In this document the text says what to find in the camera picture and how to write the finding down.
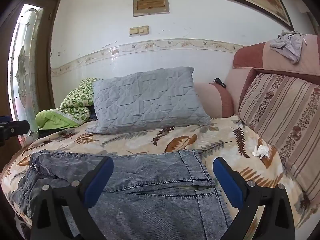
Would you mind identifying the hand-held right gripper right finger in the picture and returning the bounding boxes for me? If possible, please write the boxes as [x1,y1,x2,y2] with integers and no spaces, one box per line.
[212,157,296,240]

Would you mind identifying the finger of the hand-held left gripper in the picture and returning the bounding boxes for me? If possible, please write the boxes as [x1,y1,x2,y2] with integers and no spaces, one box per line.
[0,120,30,146]

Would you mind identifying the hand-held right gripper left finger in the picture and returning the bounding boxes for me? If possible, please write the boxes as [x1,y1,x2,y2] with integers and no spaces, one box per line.
[30,156,114,240]

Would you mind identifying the blue denim pants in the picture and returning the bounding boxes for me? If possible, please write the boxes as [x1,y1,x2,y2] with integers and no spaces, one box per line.
[11,149,234,240]

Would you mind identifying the white crumpled tissue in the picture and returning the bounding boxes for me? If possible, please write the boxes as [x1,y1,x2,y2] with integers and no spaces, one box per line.
[252,145,270,159]

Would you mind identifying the leaf print blanket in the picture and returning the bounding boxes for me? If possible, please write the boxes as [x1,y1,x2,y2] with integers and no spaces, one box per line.
[0,115,318,240]

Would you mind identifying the stained glass door pane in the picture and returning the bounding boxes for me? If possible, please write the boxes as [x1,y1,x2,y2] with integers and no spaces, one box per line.
[7,4,44,143]

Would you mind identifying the green patterned quilt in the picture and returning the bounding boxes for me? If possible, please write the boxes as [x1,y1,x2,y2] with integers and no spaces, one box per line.
[35,77,102,131]

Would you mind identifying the brown wooden door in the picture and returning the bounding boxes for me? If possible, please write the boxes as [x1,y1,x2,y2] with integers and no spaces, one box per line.
[0,0,69,170]

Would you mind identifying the pink sofa armrest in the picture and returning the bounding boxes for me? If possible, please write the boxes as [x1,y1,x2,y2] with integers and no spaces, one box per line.
[194,82,235,118]

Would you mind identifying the striped floral cushion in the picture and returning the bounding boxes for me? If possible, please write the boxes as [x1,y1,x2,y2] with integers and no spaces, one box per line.
[237,73,320,207]

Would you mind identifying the grey quilted pillow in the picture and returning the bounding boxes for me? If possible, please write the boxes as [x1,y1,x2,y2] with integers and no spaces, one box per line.
[86,67,212,134]

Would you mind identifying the pink sofa backrest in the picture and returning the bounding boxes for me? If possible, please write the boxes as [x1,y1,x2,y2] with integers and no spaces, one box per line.
[224,34,320,115]

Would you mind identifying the grey crumpled cloth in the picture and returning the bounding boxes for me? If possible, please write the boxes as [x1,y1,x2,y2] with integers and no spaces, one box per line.
[269,30,304,64]

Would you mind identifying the beige wall switch plate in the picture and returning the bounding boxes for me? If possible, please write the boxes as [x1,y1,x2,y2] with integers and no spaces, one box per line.
[129,25,150,37]

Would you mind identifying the framed wall plaque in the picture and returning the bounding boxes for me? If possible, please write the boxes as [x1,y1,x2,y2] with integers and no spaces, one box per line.
[132,0,170,17]

